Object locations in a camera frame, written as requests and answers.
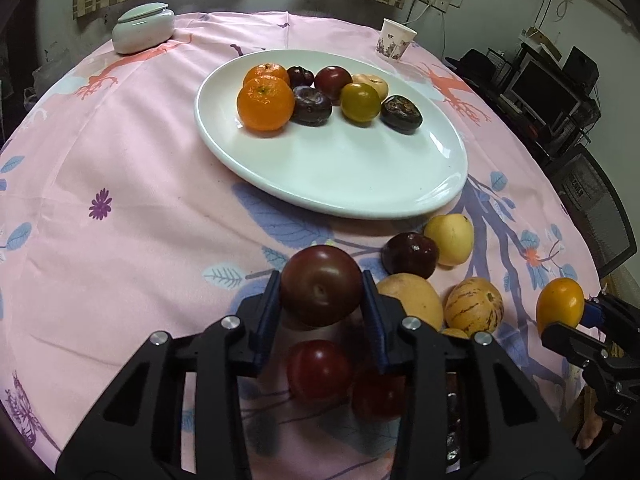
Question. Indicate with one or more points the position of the yellow-orange citrus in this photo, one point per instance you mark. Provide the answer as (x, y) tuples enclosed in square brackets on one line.
[(560, 305)]

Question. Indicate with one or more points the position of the black computer desk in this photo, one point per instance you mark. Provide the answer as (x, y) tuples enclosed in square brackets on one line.
[(520, 125)]

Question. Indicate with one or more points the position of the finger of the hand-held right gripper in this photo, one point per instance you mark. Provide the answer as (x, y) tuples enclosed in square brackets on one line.
[(570, 340), (592, 312)]

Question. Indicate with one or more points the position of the black computer monitor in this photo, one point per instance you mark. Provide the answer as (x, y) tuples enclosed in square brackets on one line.
[(540, 92)]

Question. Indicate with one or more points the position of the red tomato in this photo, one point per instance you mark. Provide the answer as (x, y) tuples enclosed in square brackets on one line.
[(317, 367), (377, 395)]

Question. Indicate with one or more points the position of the large orange mandarin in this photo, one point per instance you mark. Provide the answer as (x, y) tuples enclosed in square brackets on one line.
[(265, 105)]

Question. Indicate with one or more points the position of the small dark mangosteen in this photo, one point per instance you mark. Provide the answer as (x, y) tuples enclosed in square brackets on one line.
[(310, 105)]

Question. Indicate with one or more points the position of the pale yellow guava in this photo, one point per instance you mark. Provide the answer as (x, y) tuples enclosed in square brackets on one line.
[(450, 240)]

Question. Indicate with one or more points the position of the white lidded ceramic jar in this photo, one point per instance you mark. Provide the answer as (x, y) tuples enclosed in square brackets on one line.
[(142, 30)]

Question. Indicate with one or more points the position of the dark purple plum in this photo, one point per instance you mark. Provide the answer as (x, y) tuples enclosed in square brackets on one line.
[(300, 76), (410, 255)]

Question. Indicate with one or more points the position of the striped pepino melon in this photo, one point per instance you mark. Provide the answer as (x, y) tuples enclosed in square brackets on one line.
[(473, 305)]

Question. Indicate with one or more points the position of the green-yellow citrus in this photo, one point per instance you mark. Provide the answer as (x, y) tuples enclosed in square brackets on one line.
[(360, 103)]

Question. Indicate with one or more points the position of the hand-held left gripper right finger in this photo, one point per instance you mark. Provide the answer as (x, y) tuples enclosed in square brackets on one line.
[(375, 325)]

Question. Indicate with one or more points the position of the person's right hand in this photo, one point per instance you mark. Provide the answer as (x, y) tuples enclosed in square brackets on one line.
[(590, 425)]

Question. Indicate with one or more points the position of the yellow pear with stem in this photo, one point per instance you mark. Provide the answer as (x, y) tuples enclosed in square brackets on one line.
[(374, 84)]

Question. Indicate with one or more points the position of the small yellow plum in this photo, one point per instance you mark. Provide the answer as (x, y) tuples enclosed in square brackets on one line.
[(455, 333)]

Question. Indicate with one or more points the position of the small orange mandarin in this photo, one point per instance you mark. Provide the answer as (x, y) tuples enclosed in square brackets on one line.
[(266, 72)]

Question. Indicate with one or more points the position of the large dark red plum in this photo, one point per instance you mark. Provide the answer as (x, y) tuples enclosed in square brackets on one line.
[(333, 81)]

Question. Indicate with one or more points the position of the white oval plate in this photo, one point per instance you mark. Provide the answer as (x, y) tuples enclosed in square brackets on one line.
[(340, 170)]

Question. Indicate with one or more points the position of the pink floral tablecloth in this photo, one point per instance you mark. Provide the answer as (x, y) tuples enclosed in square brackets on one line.
[(150, 185)]

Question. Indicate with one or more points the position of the yellow passion fruit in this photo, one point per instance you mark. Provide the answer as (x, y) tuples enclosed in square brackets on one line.
[(412, 300)]

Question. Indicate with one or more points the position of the black speaker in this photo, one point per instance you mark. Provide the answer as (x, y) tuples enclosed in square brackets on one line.
[(581, 67)]

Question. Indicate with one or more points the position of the large dark mangosteen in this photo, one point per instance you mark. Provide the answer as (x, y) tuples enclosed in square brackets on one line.
[(401, 114)]

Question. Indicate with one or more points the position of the printed paper cup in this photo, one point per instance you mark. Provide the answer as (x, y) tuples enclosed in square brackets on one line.
[(395, 40)]

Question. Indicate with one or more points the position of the black mesh chair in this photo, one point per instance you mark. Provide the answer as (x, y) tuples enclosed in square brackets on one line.
[(595, 205)]

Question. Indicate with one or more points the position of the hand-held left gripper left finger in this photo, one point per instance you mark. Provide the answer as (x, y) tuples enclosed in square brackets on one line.
[(267, 320)]

